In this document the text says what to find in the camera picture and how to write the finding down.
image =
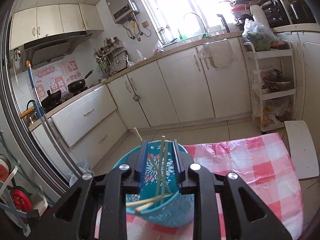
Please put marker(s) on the white door-hung trash bin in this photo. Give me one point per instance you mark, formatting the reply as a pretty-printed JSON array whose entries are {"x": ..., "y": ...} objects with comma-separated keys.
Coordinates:
[{"x": 219, "y": 53}]

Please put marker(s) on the pink checkered plastic tablecloth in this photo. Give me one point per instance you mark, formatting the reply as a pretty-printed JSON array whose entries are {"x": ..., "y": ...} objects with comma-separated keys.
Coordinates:
[{"x": 262, "y": 162}]

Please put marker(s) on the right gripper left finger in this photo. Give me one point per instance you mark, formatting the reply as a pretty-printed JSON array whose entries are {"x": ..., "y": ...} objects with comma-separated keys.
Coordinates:
[{"x": 75, "y": 214}]

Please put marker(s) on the white kitchen base cabinets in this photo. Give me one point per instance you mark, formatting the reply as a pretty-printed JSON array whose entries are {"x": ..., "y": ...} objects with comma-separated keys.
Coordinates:
[{"x": 173, "y": 89}]

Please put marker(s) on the white upper cabinets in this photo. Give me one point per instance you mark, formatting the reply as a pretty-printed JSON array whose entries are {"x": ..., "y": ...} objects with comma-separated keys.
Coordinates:
[{"x": 39, "y": 22}]

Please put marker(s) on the white stool seat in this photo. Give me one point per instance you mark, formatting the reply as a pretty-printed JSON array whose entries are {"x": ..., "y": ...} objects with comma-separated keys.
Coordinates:
[{"x": 301, "y": 149}]

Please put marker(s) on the green plastic bag of vegetables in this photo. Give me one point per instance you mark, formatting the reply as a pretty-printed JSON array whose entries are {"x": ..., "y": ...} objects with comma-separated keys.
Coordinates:
[{"x": 258, "y": 34}]

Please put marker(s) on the chopstick lying in basket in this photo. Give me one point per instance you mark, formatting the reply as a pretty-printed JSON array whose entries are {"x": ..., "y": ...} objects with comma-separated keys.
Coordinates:
[{"x": 142, "y": 205}]

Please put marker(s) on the teal perforated plastic basket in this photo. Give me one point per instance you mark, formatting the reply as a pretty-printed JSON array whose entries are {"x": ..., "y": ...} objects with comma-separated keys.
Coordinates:
[{"x": 175, "y": 211}]

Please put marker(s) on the white tiered storage cart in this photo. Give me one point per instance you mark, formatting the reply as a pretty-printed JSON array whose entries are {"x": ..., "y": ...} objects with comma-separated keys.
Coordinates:
[{"x": 270, "y": 110}]

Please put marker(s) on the dark pot on cart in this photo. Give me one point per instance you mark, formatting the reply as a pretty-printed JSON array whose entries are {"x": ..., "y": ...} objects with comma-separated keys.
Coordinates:
[{"x": 277, "y": 82}]

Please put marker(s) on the white electric kettle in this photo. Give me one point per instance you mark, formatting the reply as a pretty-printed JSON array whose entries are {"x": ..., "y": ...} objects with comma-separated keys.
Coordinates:
[{"x": 259, "y": 15}]

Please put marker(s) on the black wok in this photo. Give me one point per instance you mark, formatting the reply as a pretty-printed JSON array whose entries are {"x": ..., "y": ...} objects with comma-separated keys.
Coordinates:
[{"x": 51, "y": 100}]

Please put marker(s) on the range hood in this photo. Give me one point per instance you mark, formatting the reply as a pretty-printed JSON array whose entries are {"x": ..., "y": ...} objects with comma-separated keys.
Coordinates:
[{"x": 49, "y": 49}]

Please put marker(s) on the wall-mounted water heater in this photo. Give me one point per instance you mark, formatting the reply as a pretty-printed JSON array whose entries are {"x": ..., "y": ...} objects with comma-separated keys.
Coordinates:
[{"x": 122, "y": 10}]

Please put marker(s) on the utensil rack on wall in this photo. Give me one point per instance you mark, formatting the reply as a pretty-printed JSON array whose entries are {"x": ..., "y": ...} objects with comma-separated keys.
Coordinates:
[{"x": 111, "y": 58}]

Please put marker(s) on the black frying pan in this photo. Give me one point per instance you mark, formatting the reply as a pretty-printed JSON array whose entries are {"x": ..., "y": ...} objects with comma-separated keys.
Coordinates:
[{"x": 78, "y": 85}]

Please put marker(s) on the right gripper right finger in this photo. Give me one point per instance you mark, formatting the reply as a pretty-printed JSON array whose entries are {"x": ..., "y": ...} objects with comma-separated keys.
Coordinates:
[{"x": 245, "y": 215}]

